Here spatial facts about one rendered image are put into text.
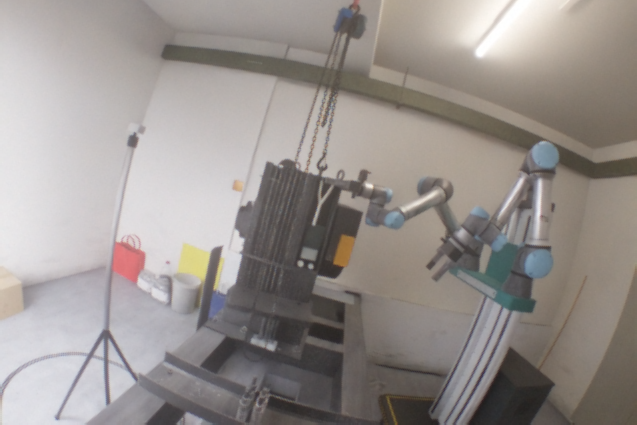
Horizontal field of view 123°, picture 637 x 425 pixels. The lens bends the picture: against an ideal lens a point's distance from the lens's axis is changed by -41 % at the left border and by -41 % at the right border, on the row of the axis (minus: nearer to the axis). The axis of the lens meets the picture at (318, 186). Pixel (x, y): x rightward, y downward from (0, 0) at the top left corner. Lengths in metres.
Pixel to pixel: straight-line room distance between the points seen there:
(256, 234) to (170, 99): 2.23
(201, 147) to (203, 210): 0.64
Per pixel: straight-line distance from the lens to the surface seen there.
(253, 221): 1.60
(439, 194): 1.47
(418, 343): 3.18
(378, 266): 2.87
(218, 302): 2.99
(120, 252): 3.61
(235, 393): 1.28
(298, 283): 1.68
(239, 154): 2.93
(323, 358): 1.86
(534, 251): 1.24
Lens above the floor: 1.54
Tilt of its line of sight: 1 degrees up
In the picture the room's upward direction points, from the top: 16 degrees clockwise
